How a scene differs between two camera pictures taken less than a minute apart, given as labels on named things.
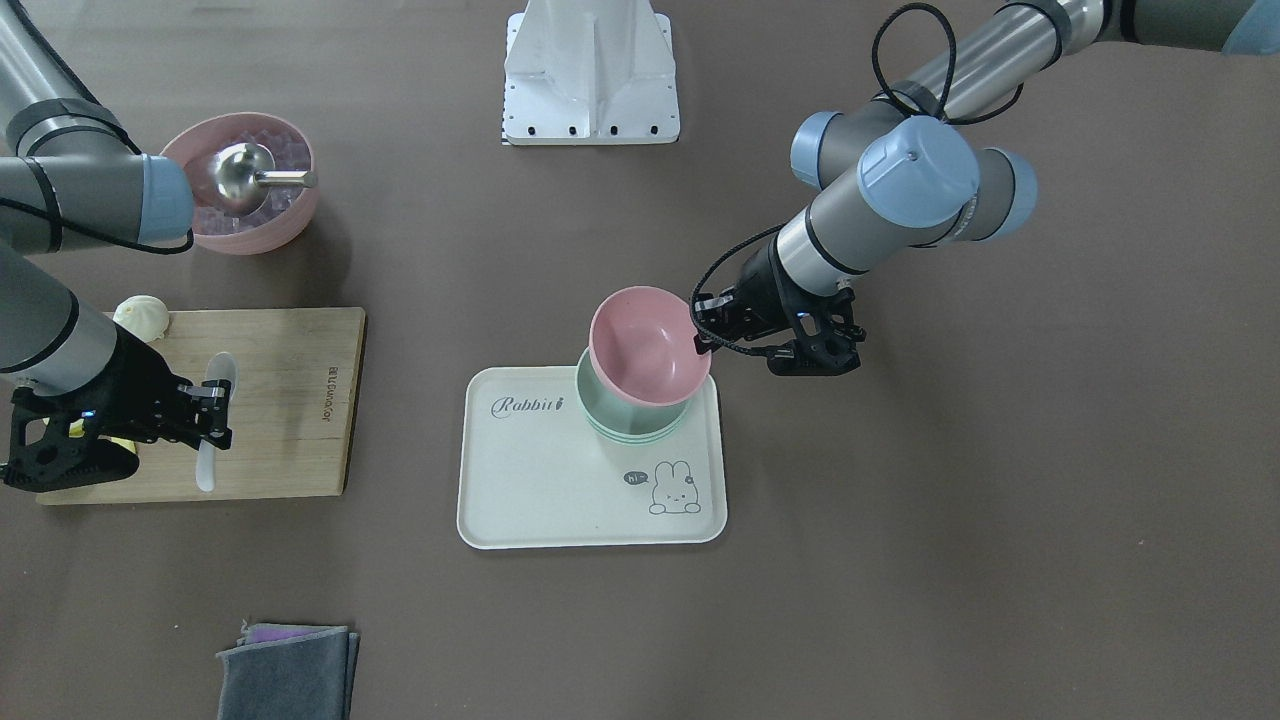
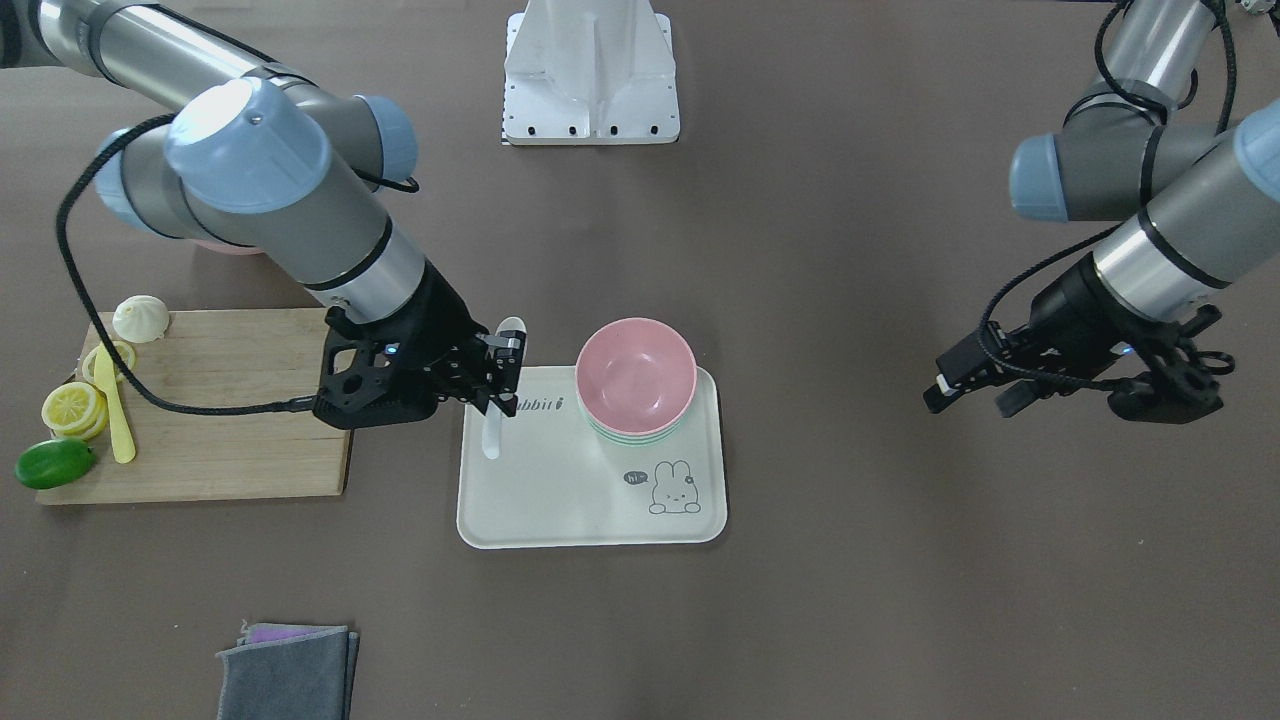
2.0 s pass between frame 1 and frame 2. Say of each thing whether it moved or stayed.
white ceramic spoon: moved
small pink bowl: moved
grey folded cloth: stayed
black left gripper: moved
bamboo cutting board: stayed
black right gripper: moved
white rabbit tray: stayed
